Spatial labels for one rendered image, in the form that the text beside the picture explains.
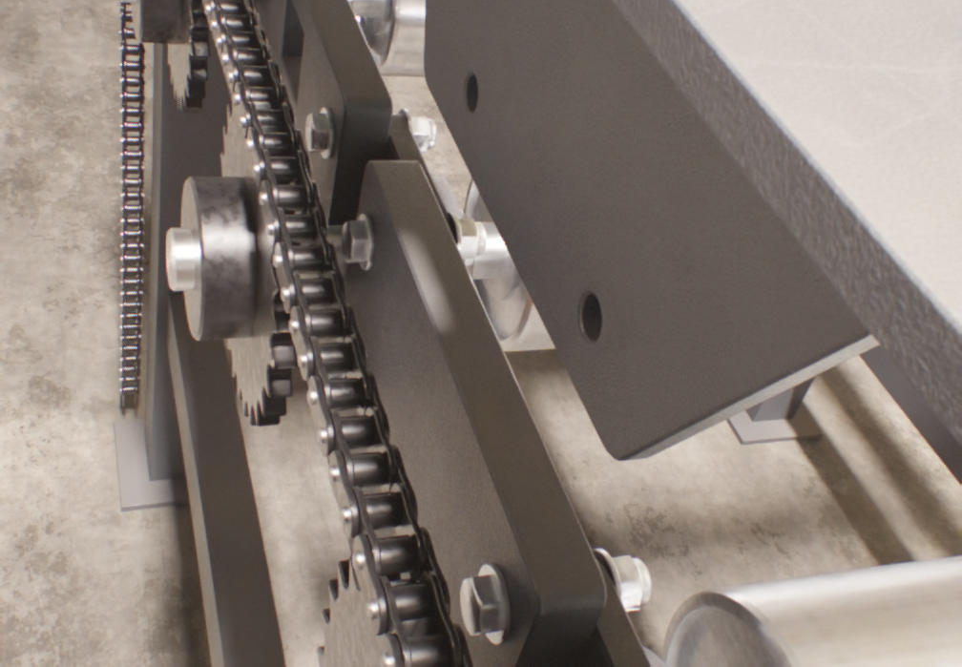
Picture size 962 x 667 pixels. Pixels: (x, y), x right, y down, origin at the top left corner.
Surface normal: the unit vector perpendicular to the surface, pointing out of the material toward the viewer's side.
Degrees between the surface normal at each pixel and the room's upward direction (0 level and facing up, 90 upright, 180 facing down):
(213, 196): 4
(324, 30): 0
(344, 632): 90
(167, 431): 90
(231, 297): 79
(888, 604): 20
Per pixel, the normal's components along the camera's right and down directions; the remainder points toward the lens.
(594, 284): -0.93, 0.04
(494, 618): 0.36, 0.20
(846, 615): 0.13, -0.88
